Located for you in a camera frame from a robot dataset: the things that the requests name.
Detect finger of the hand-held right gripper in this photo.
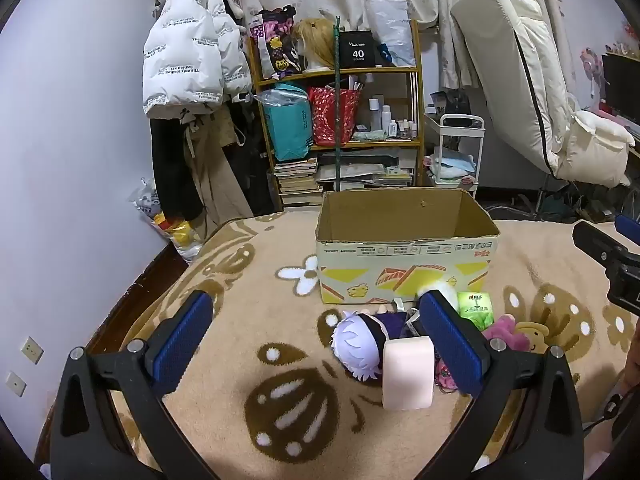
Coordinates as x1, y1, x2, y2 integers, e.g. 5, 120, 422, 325
572, 220, 633, 281
614, 214, 640, 248

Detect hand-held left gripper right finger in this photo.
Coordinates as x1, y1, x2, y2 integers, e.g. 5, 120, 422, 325
417, 290, 586, 480

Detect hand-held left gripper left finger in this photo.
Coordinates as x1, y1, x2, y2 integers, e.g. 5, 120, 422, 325
50, 290, 216, 480

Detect green tissue pack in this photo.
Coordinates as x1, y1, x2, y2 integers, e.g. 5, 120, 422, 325
457, 291, 495, 332

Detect pink plush toy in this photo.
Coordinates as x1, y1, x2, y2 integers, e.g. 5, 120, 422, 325
482, 314, 531, 353

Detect pink sponge block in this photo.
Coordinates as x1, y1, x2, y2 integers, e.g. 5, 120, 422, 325
382, 336, 435, 411

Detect yellow plush toy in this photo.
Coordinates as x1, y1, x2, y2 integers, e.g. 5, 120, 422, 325
515, 321, 551, 356

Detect printed cardboard box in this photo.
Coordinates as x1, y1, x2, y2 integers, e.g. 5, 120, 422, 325
315, 187, 501, 306

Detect white-haired plush doll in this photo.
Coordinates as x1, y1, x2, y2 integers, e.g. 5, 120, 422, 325
332, 302, 426, 386

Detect magenta fuzzy item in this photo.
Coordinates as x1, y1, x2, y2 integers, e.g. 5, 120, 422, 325
434, 355, 458, 391

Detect clear plastic packet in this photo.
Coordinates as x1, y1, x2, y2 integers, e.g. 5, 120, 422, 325
404, 309, 426, 338

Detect beige printed blanket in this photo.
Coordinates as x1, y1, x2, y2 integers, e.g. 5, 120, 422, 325
85, 207, 640, 480

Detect cream pillow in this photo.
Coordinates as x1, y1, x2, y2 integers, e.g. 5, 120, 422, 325
550, 110, 636, 188

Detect plastic bag with yellow items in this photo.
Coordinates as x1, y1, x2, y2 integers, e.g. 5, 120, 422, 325
132, 177, 203, 261

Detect black monitor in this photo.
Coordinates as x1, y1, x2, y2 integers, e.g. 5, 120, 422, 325
600, 52, 640, 121

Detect folded cloths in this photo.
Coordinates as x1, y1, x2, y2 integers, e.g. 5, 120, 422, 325
425, 152, 478, 183

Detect pink desk ornament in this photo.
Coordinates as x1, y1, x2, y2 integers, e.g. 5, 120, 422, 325
580, 47, 606, 101

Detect beige trench coat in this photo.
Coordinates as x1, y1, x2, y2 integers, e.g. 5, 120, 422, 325
180, 105, 253, 241

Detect black hanging garment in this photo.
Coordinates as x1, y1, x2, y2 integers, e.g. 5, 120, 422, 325
150, 115, 206, 223
225, 100, 276, 216

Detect white trolley cart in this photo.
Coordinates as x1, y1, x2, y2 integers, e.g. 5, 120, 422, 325
425, 114, 485, 201

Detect pile of papers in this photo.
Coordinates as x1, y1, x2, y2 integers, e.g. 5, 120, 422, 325
317, 152, 416, 191

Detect stack of books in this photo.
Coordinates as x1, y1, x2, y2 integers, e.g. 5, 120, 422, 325
272, 157, 323, 207

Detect black item on cart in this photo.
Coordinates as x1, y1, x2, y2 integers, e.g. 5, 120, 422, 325
430, 89, 473, 116

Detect group of white cosmetic bottles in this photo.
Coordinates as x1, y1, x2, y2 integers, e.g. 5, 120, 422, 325
370, 97, 418, 141

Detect teal bag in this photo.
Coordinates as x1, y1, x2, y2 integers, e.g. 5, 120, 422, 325
260, 85, 313, 163

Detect red patterned bag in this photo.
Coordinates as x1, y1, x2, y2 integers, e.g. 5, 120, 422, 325
307, 86, 362, 148

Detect green pole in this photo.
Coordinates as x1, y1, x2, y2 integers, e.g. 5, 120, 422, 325
334, 16, 346, 192

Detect wooden shelf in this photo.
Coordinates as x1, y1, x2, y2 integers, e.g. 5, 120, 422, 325
248, 20, 426, 206

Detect white puffer jacket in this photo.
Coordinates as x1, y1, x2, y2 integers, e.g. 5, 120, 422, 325
141, 0, 253, 121

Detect clear plastic bag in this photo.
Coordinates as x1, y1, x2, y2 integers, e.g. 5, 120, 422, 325
365, 0, 417, 68

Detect black box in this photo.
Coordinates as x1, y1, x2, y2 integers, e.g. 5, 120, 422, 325
339, 31, 376, 67

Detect black pink printed bag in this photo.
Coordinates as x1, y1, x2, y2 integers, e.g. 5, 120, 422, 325
252, 6, 306, 81

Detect blond wig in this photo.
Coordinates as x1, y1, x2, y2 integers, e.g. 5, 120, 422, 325
291, 17, 337, 72

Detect tangle of cables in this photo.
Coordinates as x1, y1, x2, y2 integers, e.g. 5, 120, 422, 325
485, 185, 626, 223

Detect dark wooden bed frame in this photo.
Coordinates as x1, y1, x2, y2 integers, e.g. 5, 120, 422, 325
30, 245, 186, 461

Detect white wall socket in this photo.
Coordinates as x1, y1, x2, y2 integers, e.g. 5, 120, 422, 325
5, 371, 27, 401
21, 336, 45, 365

